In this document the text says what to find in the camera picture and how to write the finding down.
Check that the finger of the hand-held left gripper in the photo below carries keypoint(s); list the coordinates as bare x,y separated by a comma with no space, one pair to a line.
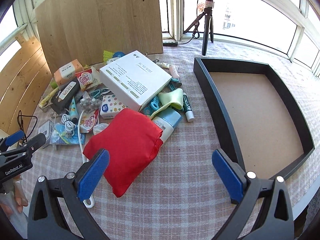
15,137
32,145

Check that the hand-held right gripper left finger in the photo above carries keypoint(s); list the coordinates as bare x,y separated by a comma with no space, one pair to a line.
93,175

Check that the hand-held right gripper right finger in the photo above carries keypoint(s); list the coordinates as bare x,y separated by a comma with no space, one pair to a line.
227,175

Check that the grey card box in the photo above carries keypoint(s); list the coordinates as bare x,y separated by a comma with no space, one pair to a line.
46,128

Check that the red cloth pouch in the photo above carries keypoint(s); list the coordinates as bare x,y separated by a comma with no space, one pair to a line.
125,145

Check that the black tray with brown base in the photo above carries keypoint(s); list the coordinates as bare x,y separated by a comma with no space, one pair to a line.
250,110

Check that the grey ball massager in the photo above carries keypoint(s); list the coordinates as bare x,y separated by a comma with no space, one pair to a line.
90,105

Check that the white lotion tube blue cap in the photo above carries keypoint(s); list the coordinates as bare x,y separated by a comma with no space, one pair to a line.
167,122

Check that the white cardboard box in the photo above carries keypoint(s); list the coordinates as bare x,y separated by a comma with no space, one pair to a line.
135,80

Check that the pink checked cloth desktop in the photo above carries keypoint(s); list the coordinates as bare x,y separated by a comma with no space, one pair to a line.
190,180

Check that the person's left hand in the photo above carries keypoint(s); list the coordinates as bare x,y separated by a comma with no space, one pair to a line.
20,201

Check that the blue mask package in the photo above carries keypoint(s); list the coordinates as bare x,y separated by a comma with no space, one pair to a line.
60,136

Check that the crumpled white wrapper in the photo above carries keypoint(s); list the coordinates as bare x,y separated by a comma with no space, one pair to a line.
98,128

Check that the yellow-green pen package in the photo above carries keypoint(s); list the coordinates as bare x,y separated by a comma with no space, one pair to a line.
50,96

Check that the red coffee creamer packet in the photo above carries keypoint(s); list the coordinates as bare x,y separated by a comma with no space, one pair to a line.
88,122
86,78

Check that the teal hand cream tube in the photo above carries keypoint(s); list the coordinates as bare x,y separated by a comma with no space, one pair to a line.
73,110

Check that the black pouch with white label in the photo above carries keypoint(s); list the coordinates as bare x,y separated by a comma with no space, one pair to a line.
63,97

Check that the wooden plank panel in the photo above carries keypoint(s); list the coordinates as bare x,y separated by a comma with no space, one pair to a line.
22,80

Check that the star print tissue pack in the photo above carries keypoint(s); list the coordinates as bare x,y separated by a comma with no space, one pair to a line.
111,107

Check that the orange tissue pack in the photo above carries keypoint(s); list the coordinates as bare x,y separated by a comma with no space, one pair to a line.
66,72

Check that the pink tube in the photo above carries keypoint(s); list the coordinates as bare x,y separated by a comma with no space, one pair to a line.
174,72

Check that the yellow-green plastic mesh item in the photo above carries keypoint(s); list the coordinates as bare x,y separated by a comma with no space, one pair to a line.
107,54

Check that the blue round plastic item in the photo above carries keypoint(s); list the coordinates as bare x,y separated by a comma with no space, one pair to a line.
119,54

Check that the white slim tube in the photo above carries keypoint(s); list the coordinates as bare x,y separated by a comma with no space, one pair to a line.
165,65

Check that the small metal clip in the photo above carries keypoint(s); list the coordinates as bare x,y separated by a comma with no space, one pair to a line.
155,60

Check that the black tripod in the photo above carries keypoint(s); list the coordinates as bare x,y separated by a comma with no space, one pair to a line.
206,30

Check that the white window frame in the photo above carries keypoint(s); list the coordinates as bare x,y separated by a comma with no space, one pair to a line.
175,10

